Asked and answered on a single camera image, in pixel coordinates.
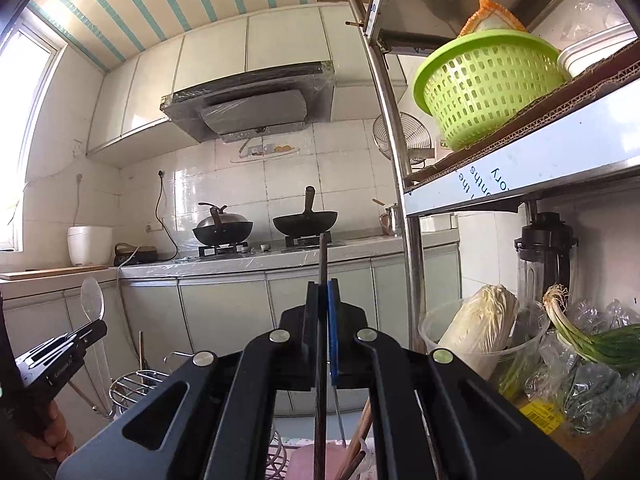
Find dark electric cooker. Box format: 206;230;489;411
114;242;158;266

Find person's left hand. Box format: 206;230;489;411
22;400;77;462

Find metal electric fan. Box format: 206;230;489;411
372;112;435;168

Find black wok with lid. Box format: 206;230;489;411
192;202;253;248

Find clear plastic bowl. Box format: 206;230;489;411
419;300;551;386

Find green onions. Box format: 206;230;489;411
542;284;640;376

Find black range hood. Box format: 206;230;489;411
159;60;335;143

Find clear plastic bag of greens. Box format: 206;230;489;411
537;300;640;436

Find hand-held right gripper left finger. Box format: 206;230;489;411
55;282;319;480

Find metal storage shelf rack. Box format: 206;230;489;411
340;0;640;480

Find white plastic container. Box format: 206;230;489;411
557;22;640;81

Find small wall shelf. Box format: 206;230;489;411
230;140;301;163

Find yellow labelled packet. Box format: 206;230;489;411
520;400;564;434

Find cream base kitchen cabinets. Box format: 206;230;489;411
0;247;461;418

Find kitchen window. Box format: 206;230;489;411
0;25;63;253

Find orange and white cloth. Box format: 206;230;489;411
457;0;528;39

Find cream upper kitchen cabinets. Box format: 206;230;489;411
85;2;408;166

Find black gas stove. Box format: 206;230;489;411
197;237;348;259

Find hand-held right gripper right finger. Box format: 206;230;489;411
327;280;583;480

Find stainless steel wire utensil rack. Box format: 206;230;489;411
107;352;301;480

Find clear plastic spoon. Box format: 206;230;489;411
80;276;114;418

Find green plastic colander basket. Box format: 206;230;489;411
412;30;569;152

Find dark brown chopstick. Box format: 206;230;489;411
312;232;329;480

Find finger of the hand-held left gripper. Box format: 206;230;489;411
75;319;109;349

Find stainless steel kettle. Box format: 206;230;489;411
379;202;404;239

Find black blender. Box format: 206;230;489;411
515;212;576;311

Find white rice cooker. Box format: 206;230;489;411
67;225;113;267

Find black power cable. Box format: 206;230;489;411
154;170;179;261

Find black wok with handle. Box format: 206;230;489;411
272;186;339;238

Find napa cabbage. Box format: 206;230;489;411
437;284;521;378

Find wooden cutting board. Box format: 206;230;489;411
0;264;111;282

